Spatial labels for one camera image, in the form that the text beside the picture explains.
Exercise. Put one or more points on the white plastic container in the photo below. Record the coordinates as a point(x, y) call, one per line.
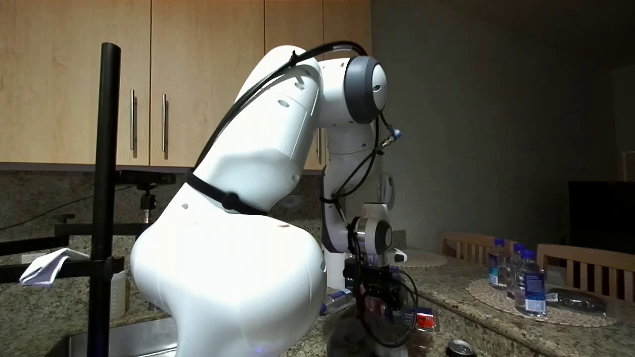
point(117, 296)

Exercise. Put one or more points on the dark object on placemat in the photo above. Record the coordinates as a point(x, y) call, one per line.
point(576, 300)

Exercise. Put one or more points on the white crumpled paper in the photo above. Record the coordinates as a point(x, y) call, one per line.
point(46, 267)

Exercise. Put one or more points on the dark grey towel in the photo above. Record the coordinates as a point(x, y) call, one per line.
point(350, 340)

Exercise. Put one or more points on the blue label water bottle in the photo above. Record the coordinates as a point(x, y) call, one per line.
point(497, 269)
point(512, 275)
point(532, 288)

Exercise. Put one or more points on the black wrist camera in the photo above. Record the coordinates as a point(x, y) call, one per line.
point(364, 263)

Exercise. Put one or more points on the black camera stand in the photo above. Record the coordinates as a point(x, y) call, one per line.
point(104, 165)

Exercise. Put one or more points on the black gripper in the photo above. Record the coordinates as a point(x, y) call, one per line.
point(377, 281)

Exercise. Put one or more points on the metal sink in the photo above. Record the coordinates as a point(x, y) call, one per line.
point(131, 338)

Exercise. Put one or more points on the round woven placemat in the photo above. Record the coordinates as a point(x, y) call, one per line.
point(423, 259)
point(489, 294)

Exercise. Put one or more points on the red labelled plastic package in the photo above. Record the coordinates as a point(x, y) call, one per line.
point(425, 322)

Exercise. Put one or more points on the wooden chair back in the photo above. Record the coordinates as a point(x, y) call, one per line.
point(586, 269)

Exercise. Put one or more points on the black can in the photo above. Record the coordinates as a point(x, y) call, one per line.
point(461, 350)

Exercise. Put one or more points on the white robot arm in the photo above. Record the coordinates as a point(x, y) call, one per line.
point(225, 265)

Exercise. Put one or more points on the wooden chair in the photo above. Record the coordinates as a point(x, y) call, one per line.
point(586, 269)
point(471, 249)

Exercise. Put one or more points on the lying clear water bottle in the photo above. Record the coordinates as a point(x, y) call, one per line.
point(338, 304)

